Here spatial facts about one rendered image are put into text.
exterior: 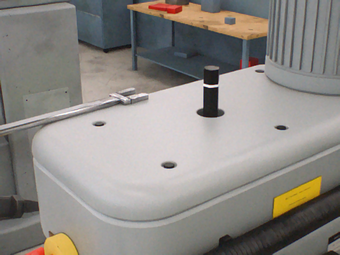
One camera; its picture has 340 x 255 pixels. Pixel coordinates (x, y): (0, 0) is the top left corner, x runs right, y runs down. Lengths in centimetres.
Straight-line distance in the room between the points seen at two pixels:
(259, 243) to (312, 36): 31
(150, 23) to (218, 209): 764
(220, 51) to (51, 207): 641
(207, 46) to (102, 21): 174
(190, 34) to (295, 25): 667
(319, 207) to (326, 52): 22
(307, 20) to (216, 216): 32
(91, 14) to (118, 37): 52
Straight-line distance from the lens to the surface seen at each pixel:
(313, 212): 67
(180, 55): 704
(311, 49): 77
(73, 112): 70
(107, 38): 812
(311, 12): 77
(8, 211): 130
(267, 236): 61
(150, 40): 823
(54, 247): 63
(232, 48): 684
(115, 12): 813
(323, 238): 80
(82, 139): 63
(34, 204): 133
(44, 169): 65
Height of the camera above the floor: 215
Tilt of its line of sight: 23 degrees down
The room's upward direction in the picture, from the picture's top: 1 degrees counter-clockwise
